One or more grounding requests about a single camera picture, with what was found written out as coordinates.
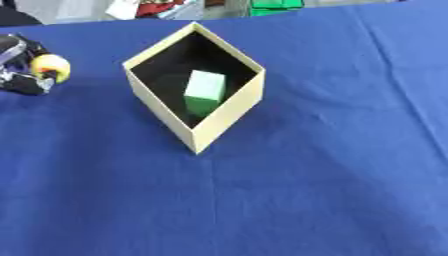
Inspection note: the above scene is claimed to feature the white bag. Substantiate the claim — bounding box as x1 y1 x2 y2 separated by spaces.
103 0 144 21

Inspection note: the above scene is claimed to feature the yellow toy fruit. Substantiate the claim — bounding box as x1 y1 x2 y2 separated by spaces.
29 54 74 84

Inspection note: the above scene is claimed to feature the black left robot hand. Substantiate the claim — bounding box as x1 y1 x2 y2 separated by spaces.
0 32 60 96

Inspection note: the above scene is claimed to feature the green crate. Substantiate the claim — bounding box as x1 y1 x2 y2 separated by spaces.
248 0 307 17

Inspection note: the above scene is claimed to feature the tan cardboard box black inside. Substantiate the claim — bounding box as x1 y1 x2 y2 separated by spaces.
120 21 268 155

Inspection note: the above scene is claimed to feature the red cloth item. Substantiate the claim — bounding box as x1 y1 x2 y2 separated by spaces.
134 0 188 18

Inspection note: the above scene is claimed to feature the green rectangular block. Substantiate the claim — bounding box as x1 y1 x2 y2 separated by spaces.
182 69 228 118

